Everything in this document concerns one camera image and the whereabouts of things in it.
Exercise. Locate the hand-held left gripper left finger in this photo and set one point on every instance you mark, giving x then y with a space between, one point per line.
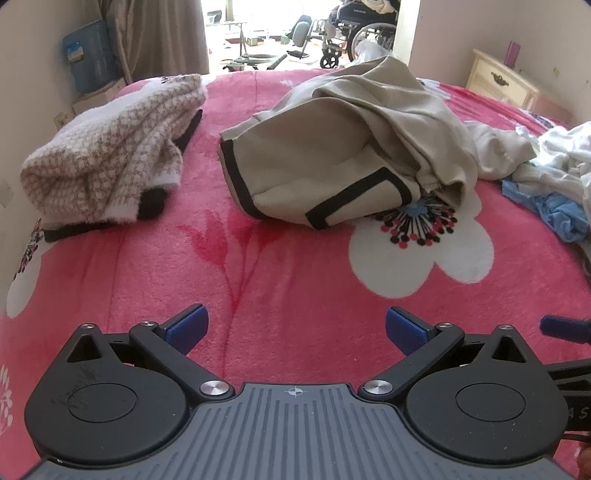
187 330

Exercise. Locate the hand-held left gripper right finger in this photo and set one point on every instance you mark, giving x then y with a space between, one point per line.
406 330

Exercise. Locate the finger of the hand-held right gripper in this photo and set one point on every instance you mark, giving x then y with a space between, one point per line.
561 326

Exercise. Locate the blue garment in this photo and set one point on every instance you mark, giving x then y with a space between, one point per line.
563 212

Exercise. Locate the beige jacket with black trim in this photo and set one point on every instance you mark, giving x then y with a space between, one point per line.
323 138

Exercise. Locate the white clothes heap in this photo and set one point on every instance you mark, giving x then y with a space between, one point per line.
568 147

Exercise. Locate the beige clothes bundle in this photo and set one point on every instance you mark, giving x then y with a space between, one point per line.
381 5

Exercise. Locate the pink floral blanket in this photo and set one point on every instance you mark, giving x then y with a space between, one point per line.
231 258

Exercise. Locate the beige checked knit sweater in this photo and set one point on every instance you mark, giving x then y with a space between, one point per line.
115 138

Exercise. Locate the cream nightstand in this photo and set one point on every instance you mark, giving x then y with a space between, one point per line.
489 74

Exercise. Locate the pink box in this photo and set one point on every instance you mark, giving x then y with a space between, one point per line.
512 54

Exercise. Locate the white plastic bag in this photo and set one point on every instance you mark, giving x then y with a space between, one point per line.
371 50

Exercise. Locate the blue water jug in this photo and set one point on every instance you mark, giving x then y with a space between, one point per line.
92 55

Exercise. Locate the brown curtain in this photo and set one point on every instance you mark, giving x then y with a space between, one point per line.
161 37

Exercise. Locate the wheelchair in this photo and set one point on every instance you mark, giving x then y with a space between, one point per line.
341 27

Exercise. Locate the grey padded leg rest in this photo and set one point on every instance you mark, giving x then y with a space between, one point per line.
301 30

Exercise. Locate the wall outlet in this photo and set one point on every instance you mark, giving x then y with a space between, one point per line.
61 121

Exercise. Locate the metal frame table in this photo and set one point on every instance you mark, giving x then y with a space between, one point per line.
226 24

